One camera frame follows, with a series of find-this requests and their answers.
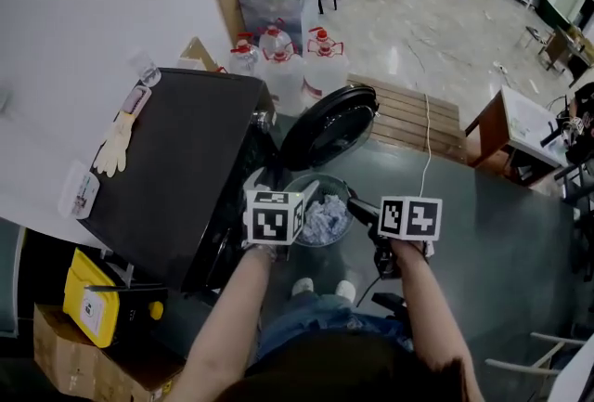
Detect wooden sink cabinet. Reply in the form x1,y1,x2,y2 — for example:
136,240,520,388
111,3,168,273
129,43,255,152
465,84,572,188

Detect person's left forearm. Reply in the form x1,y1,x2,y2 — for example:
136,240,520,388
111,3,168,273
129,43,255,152
169,244,275,402

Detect person's right forearm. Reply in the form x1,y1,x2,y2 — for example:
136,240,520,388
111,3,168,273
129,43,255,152
392,238,484,402

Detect small grey stool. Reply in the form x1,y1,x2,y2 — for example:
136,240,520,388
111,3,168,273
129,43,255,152
518,25,556,56

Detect white work gloves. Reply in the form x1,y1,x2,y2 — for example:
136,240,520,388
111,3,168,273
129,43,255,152
92,110,139,178

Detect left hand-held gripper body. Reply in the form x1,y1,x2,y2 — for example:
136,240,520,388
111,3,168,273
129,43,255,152
241,188,307,246

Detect green laundry basket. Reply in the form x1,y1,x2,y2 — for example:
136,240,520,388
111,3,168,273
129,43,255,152
280,172,356,248

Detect person's black shirt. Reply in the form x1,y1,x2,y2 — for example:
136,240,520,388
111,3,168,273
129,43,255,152
217,334,419,402

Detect person's blue jeans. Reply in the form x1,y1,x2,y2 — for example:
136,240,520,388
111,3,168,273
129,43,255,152
257,292,414,364

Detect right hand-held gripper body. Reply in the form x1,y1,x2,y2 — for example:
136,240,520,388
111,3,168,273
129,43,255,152
376,195,444,240

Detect black washing machine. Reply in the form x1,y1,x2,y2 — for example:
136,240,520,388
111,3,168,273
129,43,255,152
76,68,282,294

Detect small white packet box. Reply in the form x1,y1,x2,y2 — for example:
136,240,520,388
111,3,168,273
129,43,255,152
58,160,101,220

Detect black table and chairs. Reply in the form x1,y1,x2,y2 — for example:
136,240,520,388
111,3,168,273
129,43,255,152
554,158,594,225

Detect yellow and black tool case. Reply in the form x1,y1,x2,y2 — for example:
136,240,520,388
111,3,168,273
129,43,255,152
62,248,168,349

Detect leaning wooden board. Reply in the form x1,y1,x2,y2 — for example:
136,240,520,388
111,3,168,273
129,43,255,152
213,0,257,49

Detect white frame rack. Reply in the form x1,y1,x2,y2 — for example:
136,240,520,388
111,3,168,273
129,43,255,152
484,330,594,402

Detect round black washing machine door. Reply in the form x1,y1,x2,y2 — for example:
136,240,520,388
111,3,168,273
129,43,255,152
279,84,380,172

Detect brown cardboard box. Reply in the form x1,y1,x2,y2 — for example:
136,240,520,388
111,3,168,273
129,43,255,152
32,303,187,402

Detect black waist pack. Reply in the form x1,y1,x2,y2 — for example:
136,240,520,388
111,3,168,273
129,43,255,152
370,292,412,327

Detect pink packet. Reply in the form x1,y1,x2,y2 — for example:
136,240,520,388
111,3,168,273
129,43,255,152
121,85,153,116

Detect clear plastic storage bin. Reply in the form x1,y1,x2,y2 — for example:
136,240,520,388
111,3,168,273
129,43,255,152
239,0,321,56

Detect person's right white shoe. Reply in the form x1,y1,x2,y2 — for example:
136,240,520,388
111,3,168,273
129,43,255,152
334,279,357,303

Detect light checkered shirt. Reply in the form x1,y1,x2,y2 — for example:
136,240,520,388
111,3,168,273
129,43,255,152
299,193,352,246

